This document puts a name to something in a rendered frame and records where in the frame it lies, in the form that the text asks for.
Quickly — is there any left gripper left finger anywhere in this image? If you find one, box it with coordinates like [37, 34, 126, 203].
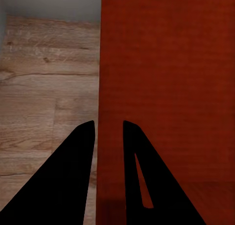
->
[0, 120, 95, 225]

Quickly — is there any storage box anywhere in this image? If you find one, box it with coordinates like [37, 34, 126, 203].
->
[95, 0, 235, 225]

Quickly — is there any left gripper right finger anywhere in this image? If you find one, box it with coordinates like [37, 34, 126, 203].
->
[123, 120, 206, 225]

